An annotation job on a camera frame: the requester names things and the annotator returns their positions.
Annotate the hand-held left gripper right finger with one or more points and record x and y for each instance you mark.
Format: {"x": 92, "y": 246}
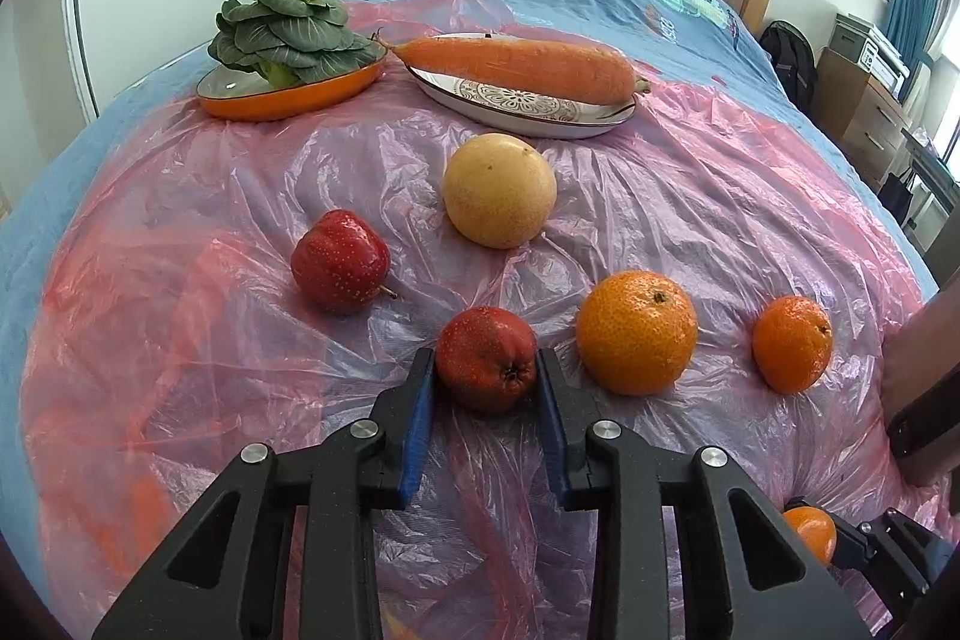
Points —
{"x": 553, "y": 422}

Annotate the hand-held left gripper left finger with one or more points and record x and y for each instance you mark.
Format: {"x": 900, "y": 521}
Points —
{"x": 416, "y": 422}

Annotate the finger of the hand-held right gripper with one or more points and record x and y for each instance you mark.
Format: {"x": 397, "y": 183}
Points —
{"x": 802, "y": 503}
{"x": 877, "y": 550}

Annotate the orange tangerine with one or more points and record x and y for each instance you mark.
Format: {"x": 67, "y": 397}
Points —
{"x": 810, "y": 535}
{"x": 634, "y": 332}
{"x": 791, "y": 344}

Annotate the red apple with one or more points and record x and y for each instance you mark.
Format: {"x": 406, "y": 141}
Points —
{"x": 487, "y": 355}
{"x": 337, "y": 261}

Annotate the yellow round pear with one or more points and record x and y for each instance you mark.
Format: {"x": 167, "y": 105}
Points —
{"x": 499, "y": 190}

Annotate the pink plastic sheet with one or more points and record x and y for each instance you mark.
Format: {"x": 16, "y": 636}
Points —
{"x": 187, "y": 347}

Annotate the white patterned oval plate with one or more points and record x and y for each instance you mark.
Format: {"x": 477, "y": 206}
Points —
{"x": 525, "y": 115}

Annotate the orange oval plate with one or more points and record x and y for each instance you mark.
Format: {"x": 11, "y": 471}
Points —
{"x": 285, "y": 104}

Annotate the large carrot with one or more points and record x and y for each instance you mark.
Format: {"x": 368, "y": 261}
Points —
{"x": 525, "y": 66}

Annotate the glass desk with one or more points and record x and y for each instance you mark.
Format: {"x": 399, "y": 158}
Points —
{"x": 934, "y": 160}

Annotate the wooden drawer cabinet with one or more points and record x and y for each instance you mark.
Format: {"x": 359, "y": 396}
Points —
{"x": 862, "y": 123}

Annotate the green bok choy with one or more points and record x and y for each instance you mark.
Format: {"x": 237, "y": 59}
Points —
{"x": 292, "y": 33}

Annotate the black backpack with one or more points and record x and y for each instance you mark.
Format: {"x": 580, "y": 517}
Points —
{"x": 787, "y": 63}

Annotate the white and grey printer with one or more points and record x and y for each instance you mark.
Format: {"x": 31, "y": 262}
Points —
{"x": 870, "y": 48}

